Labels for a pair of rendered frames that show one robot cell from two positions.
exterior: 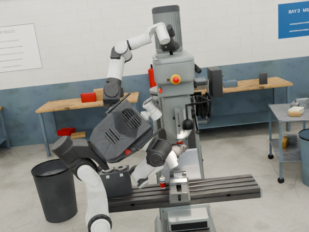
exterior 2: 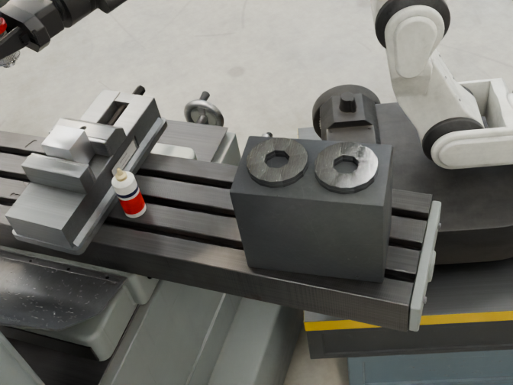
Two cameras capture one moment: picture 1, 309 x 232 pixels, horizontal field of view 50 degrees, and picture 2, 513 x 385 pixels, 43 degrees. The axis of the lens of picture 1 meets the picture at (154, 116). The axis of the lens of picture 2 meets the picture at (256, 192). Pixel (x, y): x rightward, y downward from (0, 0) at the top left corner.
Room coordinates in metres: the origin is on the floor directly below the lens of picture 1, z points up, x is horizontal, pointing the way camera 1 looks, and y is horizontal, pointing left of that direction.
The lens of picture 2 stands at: (2.90, 0.55, 1.78)
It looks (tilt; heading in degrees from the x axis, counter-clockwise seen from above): 48 degrees down; 206
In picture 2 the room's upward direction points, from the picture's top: 12 degrees counter-clockwise
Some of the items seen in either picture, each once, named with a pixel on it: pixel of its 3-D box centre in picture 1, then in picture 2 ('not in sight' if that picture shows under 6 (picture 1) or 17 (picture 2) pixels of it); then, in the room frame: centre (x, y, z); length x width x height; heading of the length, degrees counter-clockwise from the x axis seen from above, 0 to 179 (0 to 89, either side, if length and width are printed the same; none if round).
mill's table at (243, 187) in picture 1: (175, 193); (107, 203); (2.22, -0.10, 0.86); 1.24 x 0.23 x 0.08; 89
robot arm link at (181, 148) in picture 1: (176, 150); (44, 11); (2.14, -0.12, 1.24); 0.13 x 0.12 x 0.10; 67
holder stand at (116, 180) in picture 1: (116, 180); (315, 206); (2.27, 0.34, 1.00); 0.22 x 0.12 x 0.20; 94
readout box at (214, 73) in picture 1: (215, 81); not in sight; (2.52, -0.50, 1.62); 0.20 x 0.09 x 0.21; 179
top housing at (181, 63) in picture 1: (172, 66); not in sight; (2.24, -0.16, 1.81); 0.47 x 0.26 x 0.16; 179
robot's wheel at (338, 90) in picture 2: not in sight; (346, 116); (1.51, 0.21, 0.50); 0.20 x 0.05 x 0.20; 106
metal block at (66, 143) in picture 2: (177, 175); (69, 149); (2.23, -0.12, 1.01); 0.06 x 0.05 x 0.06; 86
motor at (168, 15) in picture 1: (167, 29); not in sight; (2.47, -0.16, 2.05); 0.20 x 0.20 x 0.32
